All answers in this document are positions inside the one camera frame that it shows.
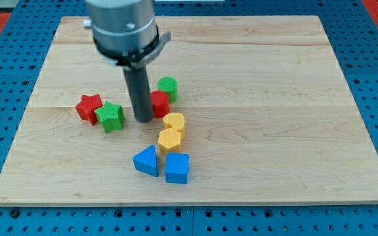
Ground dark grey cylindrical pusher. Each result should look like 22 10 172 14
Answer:
123 67 154 123

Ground green star block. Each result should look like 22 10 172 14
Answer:
94 101 125 133

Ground red star block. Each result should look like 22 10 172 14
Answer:
75 94 103 126

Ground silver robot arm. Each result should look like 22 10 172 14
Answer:
85 0 171 123

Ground red cylinder block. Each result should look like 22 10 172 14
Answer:
151 90 169 118

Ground green cylinder block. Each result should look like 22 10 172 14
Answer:
157 77 179 103

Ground yellow heart block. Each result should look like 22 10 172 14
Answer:
163 113 186 139

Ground yellow hexagon block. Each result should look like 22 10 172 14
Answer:
157 128 182 156

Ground blue triangle block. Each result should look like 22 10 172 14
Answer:
133 145 159 177

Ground blue cube block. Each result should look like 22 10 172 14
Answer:
165 153 190 184

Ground wooden board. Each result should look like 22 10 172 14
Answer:
0 15 378 207

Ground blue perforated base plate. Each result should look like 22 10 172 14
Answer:
0 0 378 235

